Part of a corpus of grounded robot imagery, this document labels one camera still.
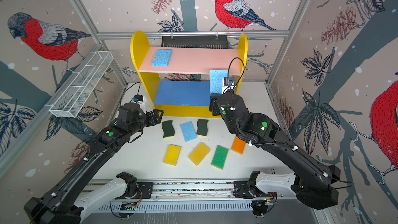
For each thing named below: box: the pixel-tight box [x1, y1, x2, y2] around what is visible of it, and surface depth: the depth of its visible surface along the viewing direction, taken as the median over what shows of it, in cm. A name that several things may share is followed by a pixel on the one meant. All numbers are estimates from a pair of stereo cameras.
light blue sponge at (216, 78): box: [209, 69, 229, 94], surface depth 62 cm
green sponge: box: [210, 144, 229, 171], surface depth 85 cm
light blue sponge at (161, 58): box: [151, 49, 173, 67], surface depth 76 cm
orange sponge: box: [231, 136, 247, 156], surface depth 88 cm
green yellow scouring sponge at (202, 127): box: [195, 118, 209, 138], surface depth 96 cm
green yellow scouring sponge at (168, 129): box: [161, 120, 175, 139], surface depth 94 cm
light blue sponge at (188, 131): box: [179, 120, 198, 143], surface depth 96 cm
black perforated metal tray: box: [161, 35, 229, 50], surface depth 95 cm
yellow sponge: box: [162, 144, 182, 167], surface depth 88 cm
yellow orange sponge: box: [188, 142, 210, 166], surface depth 88 cm
